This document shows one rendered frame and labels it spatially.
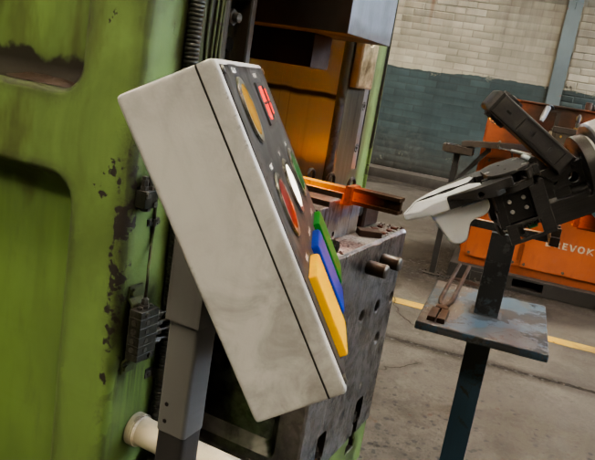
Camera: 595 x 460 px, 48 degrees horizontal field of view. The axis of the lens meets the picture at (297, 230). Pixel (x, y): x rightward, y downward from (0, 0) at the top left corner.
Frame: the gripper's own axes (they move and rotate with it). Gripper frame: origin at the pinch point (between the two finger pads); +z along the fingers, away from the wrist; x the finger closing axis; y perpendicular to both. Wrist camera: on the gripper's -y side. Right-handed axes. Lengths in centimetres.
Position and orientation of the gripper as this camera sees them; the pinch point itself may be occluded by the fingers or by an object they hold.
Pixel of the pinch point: (412, 207)
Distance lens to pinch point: 78.8
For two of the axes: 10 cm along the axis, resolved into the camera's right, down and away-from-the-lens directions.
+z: -9.3, 3.4, 1.2
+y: 3.6, 9.1, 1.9
